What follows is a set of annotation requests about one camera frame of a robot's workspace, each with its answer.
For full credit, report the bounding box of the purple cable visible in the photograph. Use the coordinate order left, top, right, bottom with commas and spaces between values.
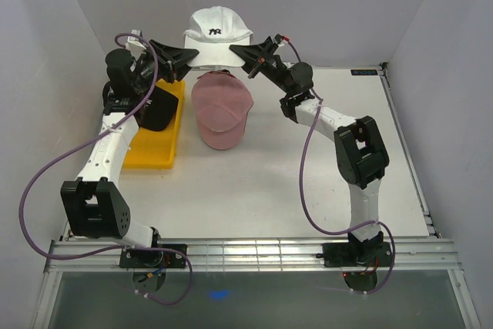
284, 37, 396, 294
18, 34, 193, 305

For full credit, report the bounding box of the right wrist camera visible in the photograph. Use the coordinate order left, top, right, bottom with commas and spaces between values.
272, 34, 290, 52

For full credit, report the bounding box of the yellow plastic bin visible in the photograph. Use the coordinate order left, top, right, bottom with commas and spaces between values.
122, 79, 186, 170

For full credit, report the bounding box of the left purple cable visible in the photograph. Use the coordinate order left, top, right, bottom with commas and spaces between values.
18, 34, 193, 305

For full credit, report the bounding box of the black corner label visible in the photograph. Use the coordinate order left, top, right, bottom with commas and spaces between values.
350, 69, 378, 76

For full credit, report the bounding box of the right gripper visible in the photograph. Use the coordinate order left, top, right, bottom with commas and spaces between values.
226, 41, 292, 96

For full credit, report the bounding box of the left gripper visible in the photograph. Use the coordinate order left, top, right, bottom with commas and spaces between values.
132, 39, 200, 93

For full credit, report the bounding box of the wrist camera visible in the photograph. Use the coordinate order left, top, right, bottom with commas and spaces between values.
125, 29, 146, 59
272, 34, 290, 52

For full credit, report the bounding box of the pink cap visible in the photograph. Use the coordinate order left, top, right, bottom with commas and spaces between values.
191, 71, 253, 150

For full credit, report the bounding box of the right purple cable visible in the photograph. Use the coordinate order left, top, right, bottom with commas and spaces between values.
284, 37, 396, 294

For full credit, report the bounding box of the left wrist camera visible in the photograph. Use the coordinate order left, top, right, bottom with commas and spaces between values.
125, 29, 146, 59

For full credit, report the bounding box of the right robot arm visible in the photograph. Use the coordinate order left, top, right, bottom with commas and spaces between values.
229, 35, 391, 267

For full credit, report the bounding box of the aluminium front rail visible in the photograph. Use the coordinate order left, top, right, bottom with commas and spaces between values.
45, 237, 462, 273

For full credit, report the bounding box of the black cap white NY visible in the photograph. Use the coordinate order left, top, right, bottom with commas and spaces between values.
136, 87, 179, 132

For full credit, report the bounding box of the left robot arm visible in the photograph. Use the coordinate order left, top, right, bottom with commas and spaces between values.
60, 34, 199, 267

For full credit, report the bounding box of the white cap black brim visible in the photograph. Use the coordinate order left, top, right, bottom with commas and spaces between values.
183, 6, 253, 68

